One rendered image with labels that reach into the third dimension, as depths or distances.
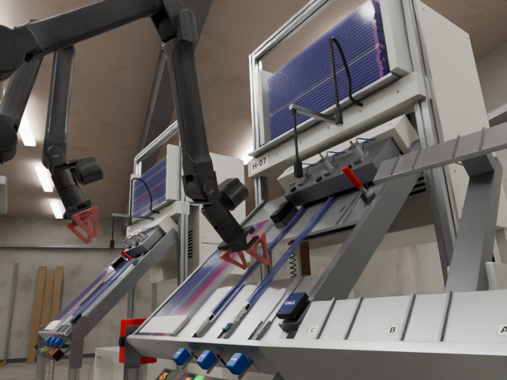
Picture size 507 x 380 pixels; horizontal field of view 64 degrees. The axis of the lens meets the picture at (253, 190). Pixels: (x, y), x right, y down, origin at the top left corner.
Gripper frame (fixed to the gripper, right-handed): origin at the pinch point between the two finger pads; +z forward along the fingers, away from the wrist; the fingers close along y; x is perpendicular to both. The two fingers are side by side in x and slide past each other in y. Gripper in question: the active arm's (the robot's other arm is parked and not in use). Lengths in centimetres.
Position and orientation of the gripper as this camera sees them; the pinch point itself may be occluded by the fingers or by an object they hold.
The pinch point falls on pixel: (255, 264)
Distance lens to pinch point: 107.0
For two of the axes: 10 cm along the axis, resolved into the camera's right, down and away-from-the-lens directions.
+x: -5.6, 5.6, -6.1
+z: 5.8, 7.9, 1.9
